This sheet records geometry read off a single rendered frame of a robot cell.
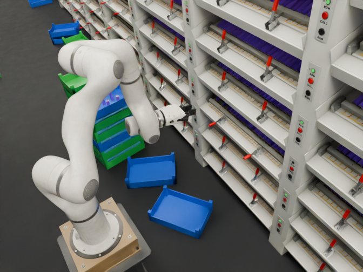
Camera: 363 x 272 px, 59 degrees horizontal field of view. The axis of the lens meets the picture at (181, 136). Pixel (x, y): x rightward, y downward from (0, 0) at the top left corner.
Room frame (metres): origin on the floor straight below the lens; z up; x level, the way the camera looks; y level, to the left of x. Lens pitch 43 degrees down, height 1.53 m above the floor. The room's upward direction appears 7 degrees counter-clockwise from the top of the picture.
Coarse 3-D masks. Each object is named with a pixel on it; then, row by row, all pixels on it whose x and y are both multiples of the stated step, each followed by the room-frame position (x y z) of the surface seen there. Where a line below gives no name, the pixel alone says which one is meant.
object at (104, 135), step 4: (120, 124) 1.53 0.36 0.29; (124, 124) 1.54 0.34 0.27; (112, 128) 1.50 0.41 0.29; (116, 128) 1.51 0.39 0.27; (120, 128) 1.52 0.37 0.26; (124, 128) 1.54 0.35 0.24; (104, 132) 1.47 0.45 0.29; (108, 132) 1.48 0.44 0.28; (112, 132) 1.49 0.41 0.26; (116, 132) 1.51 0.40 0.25; (96, 136) 1.44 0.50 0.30; (100, 136) 1.45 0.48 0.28; (104, 136) 1.46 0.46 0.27; (108, 136) 1.47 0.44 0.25; (96, 140) 1.44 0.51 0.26; (100, 140) 1.44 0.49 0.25
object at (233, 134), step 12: (204, 96) 1.37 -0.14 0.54; (216, 96) 1.38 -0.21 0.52; (204, 108) 1.33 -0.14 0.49; (216, 120) 1.23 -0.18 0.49; (228, 120) 1.20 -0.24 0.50; (228, 132) 1.13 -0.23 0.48; (240, 132) 1.10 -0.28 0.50; (252, 132) 1.08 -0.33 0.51; (240, 144) 1.04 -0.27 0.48; (252, 144) 1.02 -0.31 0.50; (252, 156) 0.97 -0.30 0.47; (264, 156) 0.94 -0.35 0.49; (264, 168) 0.90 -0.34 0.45; (276, 168) 0.86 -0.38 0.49
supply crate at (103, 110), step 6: (114, 90) 1.73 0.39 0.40; (120, 90) 1.72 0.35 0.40; (108, 96) 1.68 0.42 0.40; (114, 96) 1.67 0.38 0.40; (120, 96) 1.66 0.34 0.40; (114, 102) 1.53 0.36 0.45; (120, 102) 1.55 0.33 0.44; (102, 108) 1.48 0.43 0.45; (108, 108) 1.50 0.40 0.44; (114, 108) 1.52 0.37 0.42; (102, 114) 1.48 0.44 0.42
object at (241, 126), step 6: (210, 102) 1.34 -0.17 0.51; (216, 102) 1.32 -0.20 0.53; (222, 108) 1.26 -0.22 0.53; (228, 114) 1.21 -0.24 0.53; (234, 120) 1.16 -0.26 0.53; (240, 126) 1.11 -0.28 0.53; (246, 132) 1.07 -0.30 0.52; (246, 138) 1.05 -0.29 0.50; (252, 138) 1.04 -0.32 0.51; (258, 138) 1.02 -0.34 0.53; (264, 144) 0.98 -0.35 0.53; (270, 150) 0.94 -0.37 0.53; (276, 156) 0.90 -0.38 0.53; (282, 162) 0.86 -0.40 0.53
